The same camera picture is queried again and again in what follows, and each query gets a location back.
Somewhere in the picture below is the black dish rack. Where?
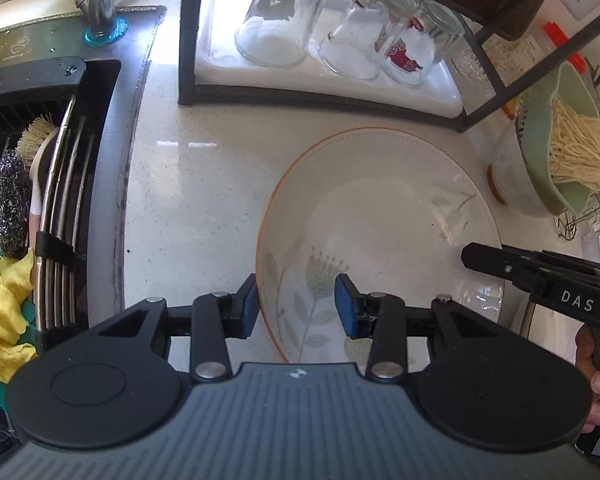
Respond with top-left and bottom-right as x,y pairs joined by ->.
178,0 -> 600,132

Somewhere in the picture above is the upturned glass red print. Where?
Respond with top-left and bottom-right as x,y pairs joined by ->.
384,0 -> 464,88

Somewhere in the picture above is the green colander with noodles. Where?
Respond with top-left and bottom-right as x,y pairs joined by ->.
517,62 -> 600,216

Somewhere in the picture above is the person right hand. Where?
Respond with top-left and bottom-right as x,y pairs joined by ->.
576,324 -> 600,434

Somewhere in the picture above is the upturned clear glass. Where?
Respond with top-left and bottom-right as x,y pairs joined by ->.
318,0 -> 416,81
235,0 -> 326,68

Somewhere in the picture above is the wire glass drying rack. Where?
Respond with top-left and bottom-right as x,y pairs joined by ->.
554,192 -> 600,242

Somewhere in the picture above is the upturned clear glass middle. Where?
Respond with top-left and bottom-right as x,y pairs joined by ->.
318,0 -> 416,81

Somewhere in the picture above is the steel wool scrubber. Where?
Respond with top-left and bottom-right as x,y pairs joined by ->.
0,150 -> 31,257

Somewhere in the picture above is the yellow cleaning cloth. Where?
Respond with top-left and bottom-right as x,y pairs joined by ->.
0,250 -> 36,384

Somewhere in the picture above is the red lid plastic jar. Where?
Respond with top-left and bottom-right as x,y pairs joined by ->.
498,21 -> 568,86

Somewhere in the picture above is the upturned clear glass left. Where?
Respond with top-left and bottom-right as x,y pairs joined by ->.
235,0 -> 326,68

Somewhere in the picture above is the leaf pattern plate orange rim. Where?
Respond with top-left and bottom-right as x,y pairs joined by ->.
256,128 -> 504,364

